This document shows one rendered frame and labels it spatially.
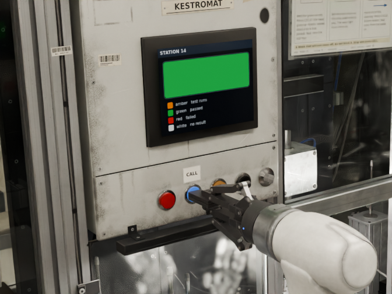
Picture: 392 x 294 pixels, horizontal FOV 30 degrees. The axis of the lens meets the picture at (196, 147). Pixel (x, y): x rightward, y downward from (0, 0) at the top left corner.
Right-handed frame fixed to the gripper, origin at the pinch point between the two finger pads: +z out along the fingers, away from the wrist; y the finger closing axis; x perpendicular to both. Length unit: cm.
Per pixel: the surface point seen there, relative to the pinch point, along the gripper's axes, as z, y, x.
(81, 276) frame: 5.8, -11.5, 23.7
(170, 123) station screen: 1.9, 15.0, 5.5
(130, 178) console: 4.2, 5.5, 13.3
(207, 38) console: 3.0, 29.7, -3.9
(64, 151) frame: 5.2, 12.6, 25.2
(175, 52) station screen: 1.9, 28.0, 3.7
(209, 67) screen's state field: 1.9, 24.5, -3.5
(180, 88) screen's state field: 1.9, 21.2, 3.1
